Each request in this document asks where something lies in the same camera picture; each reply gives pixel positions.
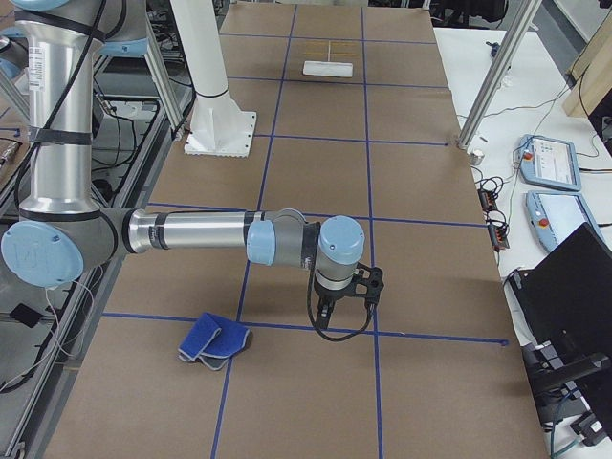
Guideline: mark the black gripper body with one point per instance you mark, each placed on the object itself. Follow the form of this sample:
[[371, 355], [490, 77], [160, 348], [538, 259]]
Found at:
[[329, 295]]

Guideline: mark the blue towel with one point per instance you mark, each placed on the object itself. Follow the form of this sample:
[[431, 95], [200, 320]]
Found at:
[[213, 340]]

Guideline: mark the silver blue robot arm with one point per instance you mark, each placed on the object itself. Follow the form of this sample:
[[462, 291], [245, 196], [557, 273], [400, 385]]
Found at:
[[61, 232]]

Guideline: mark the white wooden towel rack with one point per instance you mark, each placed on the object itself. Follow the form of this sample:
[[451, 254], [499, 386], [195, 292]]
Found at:
[[320, 61]]

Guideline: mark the lower orange connector block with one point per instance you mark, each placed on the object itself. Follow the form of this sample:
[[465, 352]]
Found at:
[[498, 237]]

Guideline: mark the orange connector block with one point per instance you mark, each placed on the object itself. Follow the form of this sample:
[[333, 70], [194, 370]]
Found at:
[[498, 237], [487, 200]]

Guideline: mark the upper orange connector block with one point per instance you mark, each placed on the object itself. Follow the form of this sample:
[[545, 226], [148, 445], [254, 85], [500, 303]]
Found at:
[[487, 200]]

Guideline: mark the small metal cylinder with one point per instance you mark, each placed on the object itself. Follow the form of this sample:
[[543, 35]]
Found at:
[[476, 157]]

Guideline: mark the black laptop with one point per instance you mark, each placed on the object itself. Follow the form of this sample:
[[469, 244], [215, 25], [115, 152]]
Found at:
[[566, 298]]

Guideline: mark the lower teach pendant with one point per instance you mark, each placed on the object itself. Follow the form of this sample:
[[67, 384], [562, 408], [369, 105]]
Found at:
[[555, 215]]

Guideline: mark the teach pendant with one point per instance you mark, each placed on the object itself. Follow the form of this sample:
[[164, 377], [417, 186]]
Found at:
[[548, 162], [555, 215]]

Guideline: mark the black monitor stand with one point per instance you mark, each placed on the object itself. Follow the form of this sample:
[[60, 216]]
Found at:
[[578, 390]]

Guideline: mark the upper teach pendant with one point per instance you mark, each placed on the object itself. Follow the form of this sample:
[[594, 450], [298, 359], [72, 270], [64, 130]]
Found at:
[[548, 162]]

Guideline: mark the grey electronics box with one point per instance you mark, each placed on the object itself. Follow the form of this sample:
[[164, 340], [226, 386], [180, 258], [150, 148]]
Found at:
[[97, 117]]

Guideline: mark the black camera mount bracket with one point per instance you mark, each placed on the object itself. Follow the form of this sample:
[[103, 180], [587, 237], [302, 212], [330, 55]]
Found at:
[[366, 283]]

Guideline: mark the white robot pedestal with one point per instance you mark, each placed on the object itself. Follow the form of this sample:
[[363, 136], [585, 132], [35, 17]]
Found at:
[[218, 127]]

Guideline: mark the aluminium frame strut left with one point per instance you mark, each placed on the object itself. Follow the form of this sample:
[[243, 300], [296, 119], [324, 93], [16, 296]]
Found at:
[[160, 77]]

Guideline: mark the aluminium frame post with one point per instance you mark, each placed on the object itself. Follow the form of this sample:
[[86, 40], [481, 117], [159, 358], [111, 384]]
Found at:
[[500, 65]]

